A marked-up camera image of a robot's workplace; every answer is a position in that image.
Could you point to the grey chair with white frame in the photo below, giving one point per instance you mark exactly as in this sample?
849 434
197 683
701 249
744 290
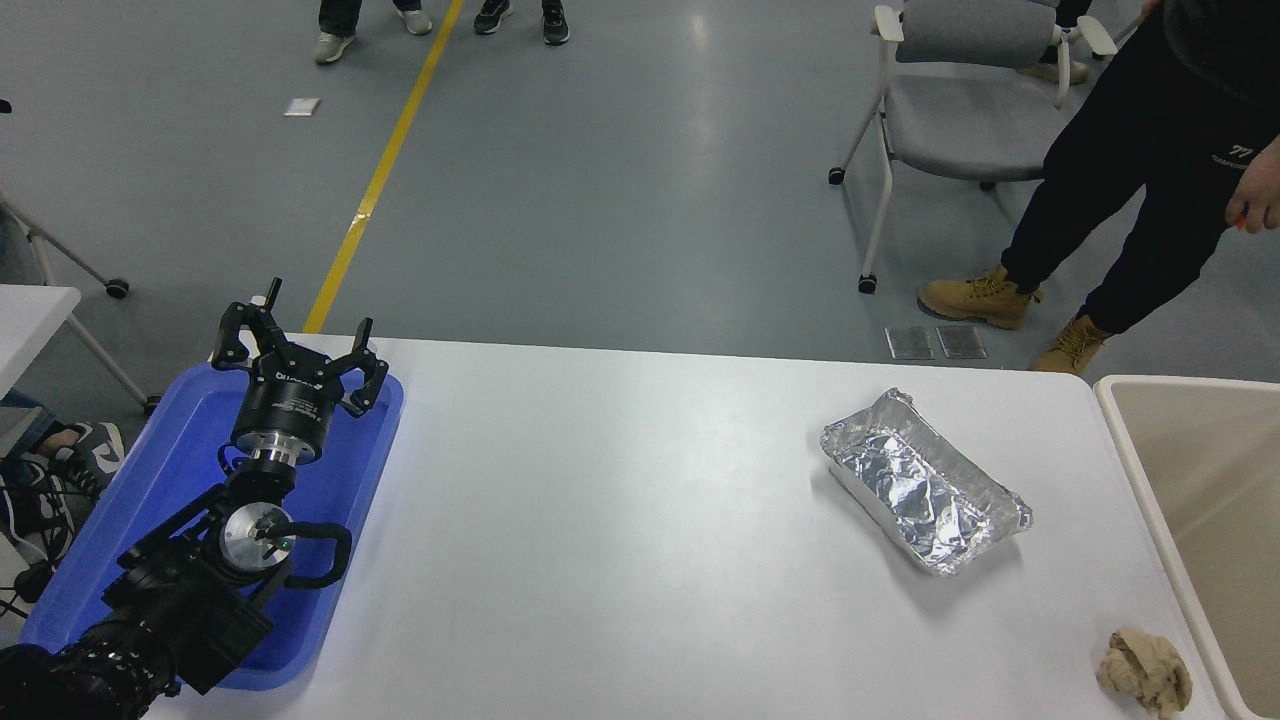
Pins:
970 125

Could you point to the white paper scrap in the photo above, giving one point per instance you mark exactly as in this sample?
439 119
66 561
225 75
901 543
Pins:
301 106

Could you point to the white side table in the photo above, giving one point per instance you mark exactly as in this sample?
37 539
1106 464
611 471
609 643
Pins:
30 320

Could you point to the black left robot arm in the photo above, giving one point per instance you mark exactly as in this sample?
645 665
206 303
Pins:
180 600

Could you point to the person's hand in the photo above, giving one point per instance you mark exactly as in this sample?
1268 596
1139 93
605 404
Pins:
1260 195

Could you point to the metal floor plate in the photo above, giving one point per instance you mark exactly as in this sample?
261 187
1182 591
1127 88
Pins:
961 341
908 343

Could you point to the blue plastic tray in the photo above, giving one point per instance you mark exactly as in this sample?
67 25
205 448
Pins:
170 460

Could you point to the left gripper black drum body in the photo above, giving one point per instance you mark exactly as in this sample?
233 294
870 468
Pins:
287 405

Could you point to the large pale bin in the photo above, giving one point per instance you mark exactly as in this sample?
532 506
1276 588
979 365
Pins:
1210 480

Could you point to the crumpled foil tray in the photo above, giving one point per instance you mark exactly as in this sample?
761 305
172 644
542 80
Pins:
920 490

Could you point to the crumpled tan paper ball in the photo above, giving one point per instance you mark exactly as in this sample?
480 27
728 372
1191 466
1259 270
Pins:
1140 670

